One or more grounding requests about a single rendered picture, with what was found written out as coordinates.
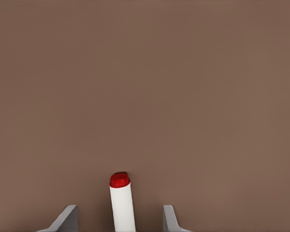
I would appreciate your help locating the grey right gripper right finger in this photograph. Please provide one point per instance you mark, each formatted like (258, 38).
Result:
(170, 221)

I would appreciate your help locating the white marker with red end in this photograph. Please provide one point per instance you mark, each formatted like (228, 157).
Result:
(123, 207)

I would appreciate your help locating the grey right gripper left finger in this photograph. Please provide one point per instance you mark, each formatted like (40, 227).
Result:
(67, 221)

